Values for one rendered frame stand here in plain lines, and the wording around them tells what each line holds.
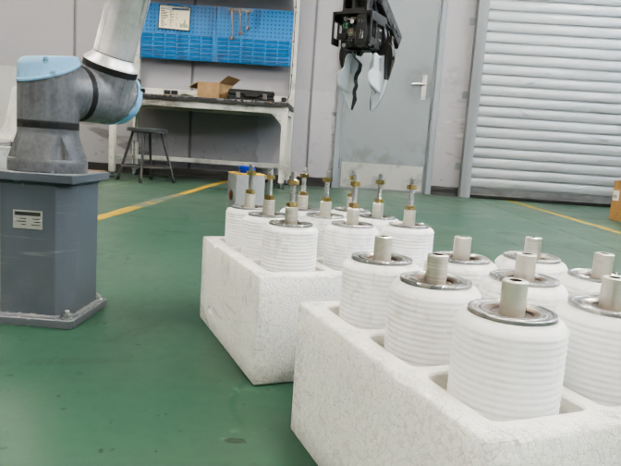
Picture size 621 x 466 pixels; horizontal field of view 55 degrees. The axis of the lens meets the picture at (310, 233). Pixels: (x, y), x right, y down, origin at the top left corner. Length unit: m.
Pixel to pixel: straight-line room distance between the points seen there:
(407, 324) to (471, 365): 0.11
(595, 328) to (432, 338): 0.15
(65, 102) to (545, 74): 5.49
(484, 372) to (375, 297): 0.22
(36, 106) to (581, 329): 1.03
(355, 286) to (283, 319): 0.27
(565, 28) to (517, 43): 0.46
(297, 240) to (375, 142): 5.11
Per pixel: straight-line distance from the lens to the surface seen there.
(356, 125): 6.04
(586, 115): 6.47
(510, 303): 0.54
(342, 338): 0.67
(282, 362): 0.98
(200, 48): 6.14
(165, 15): 6.26
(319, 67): 6.10
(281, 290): 0.94
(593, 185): 6.53
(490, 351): 0.51
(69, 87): 1.28
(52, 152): 1.26
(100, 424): 0.87
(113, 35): 1.35
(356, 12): 1.01
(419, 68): 6.14
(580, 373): 0.60
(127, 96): 1.38
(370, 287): 0.70
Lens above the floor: 0.38
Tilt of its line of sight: 8 degrees down
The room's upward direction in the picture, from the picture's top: 4 degrees clockwise
